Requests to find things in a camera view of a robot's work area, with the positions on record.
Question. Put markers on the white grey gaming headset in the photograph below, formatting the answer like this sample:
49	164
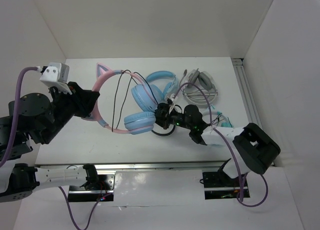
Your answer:
200	86

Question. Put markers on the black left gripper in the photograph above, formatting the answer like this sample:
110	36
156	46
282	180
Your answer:
84	99

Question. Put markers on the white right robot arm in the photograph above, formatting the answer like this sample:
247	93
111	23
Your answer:
250	147

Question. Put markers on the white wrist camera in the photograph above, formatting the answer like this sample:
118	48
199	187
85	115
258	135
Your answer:
172	102
56	75

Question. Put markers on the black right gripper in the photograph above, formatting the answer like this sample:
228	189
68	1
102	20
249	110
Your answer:
161	119

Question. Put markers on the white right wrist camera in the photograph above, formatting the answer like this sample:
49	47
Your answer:
172	102

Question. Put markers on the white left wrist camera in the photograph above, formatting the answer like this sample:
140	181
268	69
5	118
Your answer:
56	75

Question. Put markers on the aluminium rail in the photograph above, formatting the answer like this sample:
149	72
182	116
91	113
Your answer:
245	90
202	165

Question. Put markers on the aluminium right side rail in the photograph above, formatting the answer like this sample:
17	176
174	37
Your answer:
245	90

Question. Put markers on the small black on-ear headphones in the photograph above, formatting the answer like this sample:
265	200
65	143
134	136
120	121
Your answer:
159	131

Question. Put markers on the aluminium front rail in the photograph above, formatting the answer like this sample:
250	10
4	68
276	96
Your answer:
202	165

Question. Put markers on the light blue over-ear headphones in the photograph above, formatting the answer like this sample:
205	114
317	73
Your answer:
163	84

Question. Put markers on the white teal cat-ear headphones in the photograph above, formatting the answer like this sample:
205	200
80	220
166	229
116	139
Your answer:
218	120

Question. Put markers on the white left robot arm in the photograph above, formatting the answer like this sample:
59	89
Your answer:
35	117

